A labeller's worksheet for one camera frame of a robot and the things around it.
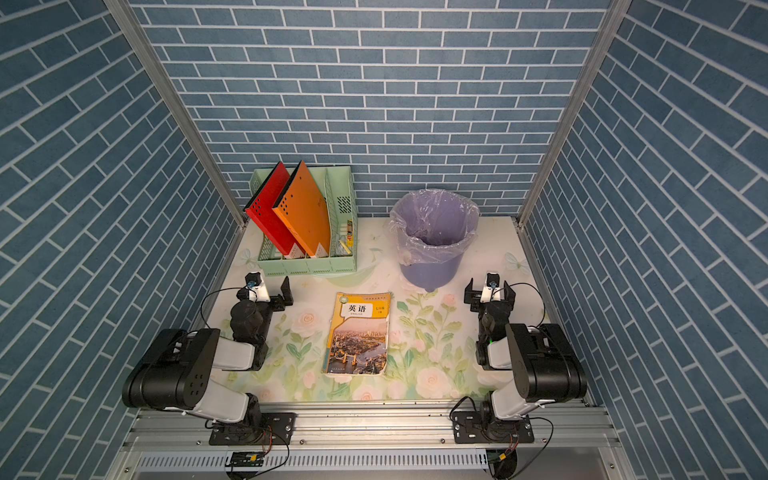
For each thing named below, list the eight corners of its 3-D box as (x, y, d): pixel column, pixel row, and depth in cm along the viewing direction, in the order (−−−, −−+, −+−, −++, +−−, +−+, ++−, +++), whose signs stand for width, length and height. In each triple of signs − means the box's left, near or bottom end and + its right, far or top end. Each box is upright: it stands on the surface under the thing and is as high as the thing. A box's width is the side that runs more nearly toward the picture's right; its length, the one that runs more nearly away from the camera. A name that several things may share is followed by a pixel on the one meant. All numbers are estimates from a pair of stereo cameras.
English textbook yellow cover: (324, 374, 84) (322, 372, 83) (336, 295, 101) (335, 292, 99) (390, 374, 84) (390, 372, 83) (391, 295, 101) (391, 292, 99)
